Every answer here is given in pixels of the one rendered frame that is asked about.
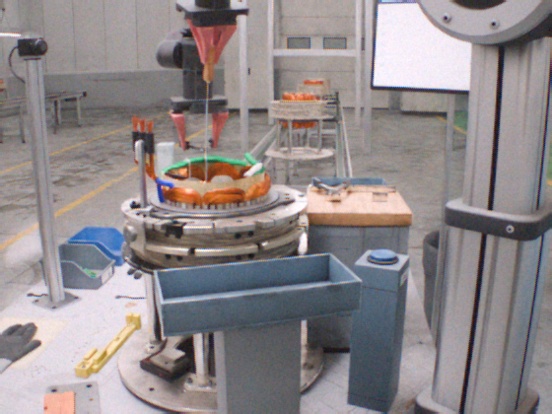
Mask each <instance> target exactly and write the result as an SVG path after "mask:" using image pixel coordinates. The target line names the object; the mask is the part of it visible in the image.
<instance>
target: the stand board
mask: <svg viewBox="0 0 552 414"><path fill-rule="evenodd" d="M307 200H308V209H307V217H308V220H309V225H346V226H412V215H413V213H411V211H410V210H409V209H408V207H407V206H406V203H405V201H404V200H403V198H402V197H401V196H400V194H399V193H398V192H397V191H396V192H388V193H387V202H372V193H371V192H354V191H353V192H341V201H324V200H325V191H310V188H309V187H307Z"/></svg>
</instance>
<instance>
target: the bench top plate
mask: <svg viewBox="0 0 552 414"><path fill-rule="evenodd" d="M129 268H131V266H129V265H128V264H127V263H125V264H123V265H122V266H114V275H113V276H112V277H110V278H109V279H108V280H107V282H106V283H105V284H104V285H103V286H102V287H100V288H99V289H97V290H87V289H69V288H66V287H63V288H64V292H68V293H71V294H73V295H76V296H79V297H81V298H82V301H80V302H78V303H77V302H76V303H74V304H73V305H71V306H68V307H67V308H63V309H61V310H58V311H57V312H51V311H49V310H45V309H43V308H40V307H38V306H35V305H33V304H32V301H33V300H35V299H39V298H41V297H43V296H41V297H34V296H32V297H31V296H27V294H29V293H34V294H35V295H40V294H43V293H46V294H47V288H46V286H45V285H44V280H41V281H39V282H38V284H36V285H35V286H34V287H33V288H30V289H29V290H28V291H27V292H26V293H25V294H23V295H22V296H20V298H19V299H17V300H16V301H14V302H13V303H12V304H11V305H10V306H8V307H6V308H5V309H4V310H2V312H0V319H1V318H2V317H3V315H9V316H22V317H39V318H48V319H70V321H69V323H68V324H67V325H66V327H64V328H63V329H62V330H61V332H60V333H59V334H57V336H56V338H55V339H54V340H52V341H51V343H50V344H49V345H48V346H47V347H46V348H45V349H44V350H43V352H42V353H41V354H40V355H39V356H38V358H36V359H35V360H34V362H33V363H31V364H30V367H29V368H28V369H26V370H11V369H8V368H5V369H4V370H3V371H2V372H1V374H0V414H42V413H44V410H43V401H44V395H45V388H46V387H48V386H54V385H56V386H58V385H62V384H67V383H69V384H71V383H77V382H86V381H91V380H97V381H98V384H99V398H100V409H101V414H191V413H186V412H181V411H176V410H172V409H168V408H165V407H161V406H157V405H155V404H153V403H150V402H148V401H146V400H145V399H143V398H141V397H140V396H138V395H137V394H135V393H134V392H132V391H131V390H130V389H129V388H128V387H127V386H126V384H125V383H124V382H123V381H122V380H121V378H120V375H119V372H118V368H117V359H118V356H119V351H120V349H121V348H122V347H121V348H119V349H118V351H117V352H116V353H115V355H113V356H112V357H111V359H110V360H109V361H107V363H106V365H105V366H104V367H102V368H101V370H100V371H99V372H98V373H97V374H96V373H92V374H91V375H90V376H89V377H88V378H82V377H75V375H74V367H75V366H76V365H78V363H79V362H80V361H81V360H83V357H84V356H85V355H86V354H87V353H86V352H89V351H90V350H91V349H92V348H93V347H95V348H98V351H100V350H101V349H103V348H104V347H105V346H106V345H107V343H109V342H110V341H111V340H112V338H113V336H115V335H116V334H117V333H118V332H119V331H120V329H122V328H123V327H124V326H125V325H126V318H125V315H126V314H127V313H128V312H129V311H131V312H134V313H135V312H140V313H141V322H142V327H144V326H148V322H147V321H146V320H147V312H146V300H145V299H141V300H142V301H141V300H137V299H130V298H120V299H116V298H115V296H116V295H120V296H128V297H131V298H140V297H141V298H145V289H143V288H145V285H144V274H143V275H142V277H141V278H140V279H138V280H135V279H134V275H135V272H136V271H134V273H133V274H132V275H127V274H126V272H127V270H128V269H129ZM143 286H144V287H143ZM143 296H144V297H143ZM138 301H140V302H138ZM16 302H17V303H16ZM129 302H130V303H135V304H138V305H136V306H134V307H132V308H128V309H127V308H125V307H124V305H127V304H128V303H129ZM111 308H112V309H111ZM142 315H144V317H143V316H142ZM104 319H105V320H104ZM145 321H146V322H145ZM144 322H145V323H144ZM98 327H99V328H98ZM104 327H105V328H104ZM142 327H141V328H142ZM97 328H98V329H97ZM98 331H99V333H98ZM95 332H96V333H95ZM93 334H94V335H93ZM90 335H91V336H90ZM94 339H95V340H94ZM84 342H85V343H84ZM91 342H92V343H91ZM86 343H88V344H86ZM90 344H92V345H90ZM84 346H85V347H84ZM79 347H80V348H79ZM75 352H76V353H75ZM77 352H78V353H77ZM76 354H77V355H76ZM349 355H350V353H333V354H329V353H323V365H322V368H321V371H320V373H319V375H317V377H316V378H315V380H314V381H313V382H312V383H311V384H310V385H309V386H308V387H307V388H306V389H304V390H303V391H302V392H300V414H407V413H408V412H410V411H411V410H413V408H414V405H415V399H416V396H418V395H419V393H420V392H421V391H422V390H423V389H424V388H426V387H427V386H428V385H430V384H431V382H432V381H433V376H434V370H435V360H436V345H435V343H434V340H433V338H432V333H431V330H430V327H429V325H428V323H427V318H426V316H425V314H424V311H423V308H422V303H421V301H420V298H419V295H418V293H417V288H416V285H415V282H414V280H413V278H412V275H411V269H410V267H409V278H408V286H407V293H406V308H405V322H404V335H403V338H402V352H401V366H400V375H399V381H398V392H397V394H396V395H395V398H394V400H393V402H392V404H391V405H390V408H389V410H388V411H387V413H384V412H383V413H380V412H378V411H375V410H371V409H369V410H368V409H365V408H362V407H358V406H352V405H348V404H347V400H348V377H349ZM71 361H73V362H71ZM36 366H37V367H36ZM38 368H39V369H38ZM44 368H45V369H44ZM36 370H38V371H36ZM49 370H50V371H49Z"/></svg>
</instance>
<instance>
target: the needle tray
mask: <svg viewBox="0 0 552 414"><path fill-rule="evenodd" d="M154 279H155V293H156V304H157V308H158V314H159V319H160V324H161V329H162V331H163V334H164V337H170V336H183V335H190V334H197V333H204V332H214V354H215V368H216V379H217V403H218V414H300V383H301V359H302V321H304V320H310V319H318V318H325V317H332V316H338V315H346V314H352V313H358V312H361V298H362V281H361V280H360V279H359V278H358V277H357V275H355V274H354V273H353V272H352V271H351V270H350V269H349V268H347V267H346V266H344V265H343V264H342V263H341V262H340V261H339V260H338V259H337V258H336V257H335V256H334V255H333V254H331V253H324V254H315V255H305V256H295V257H286V258H277V259H267V260H258V261H249V262H239V263H230V264H220V265H211V266H202V267H199V266H192V267H183V268H174V269H165V270H158V271H154Z"/></svg>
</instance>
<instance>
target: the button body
mask: <svg viewBox="0 0 552 414"><path fill-rule="evenodd" d="M371 252H372V250H367V251H366V252H365V253H364V254H363V255H362V256H361V259H360V260H359V261H358V262H357V263H355V271H354V274H355V275H357V277H358V278H359V279H360V280H361V281H362V298H361V312H358V313H352V326H351V352H350V355H349V377H348V400H347V404H348V405H352V406H358V407H362V408H365V409H368V410H369V409H371V410H375V411H378V412H380V413H383V412H384V413H387V411H388V410H389V408H390V405H391V404H392V402H393V400H394V398H395V395H396V394H397V392H398V381H399V375H400V366H401V352H402V338H403V335H404V322H405V308H406V293H407V286H408V278H409V271H408V277H407V278H406V280H405V281H404V283H403V284H402V285H401V286H400V279H401V276H402V274H403V273H404V272H405V270H406V269H407V268H408V267H409V263H410V255H404V254H398V253H397V254H396V255H397V256H398V257H399V262H398V263H396V264H392V265H377V264H374V263H371V262H370V261H367V256H368V255H369V254H371Z"/></svg>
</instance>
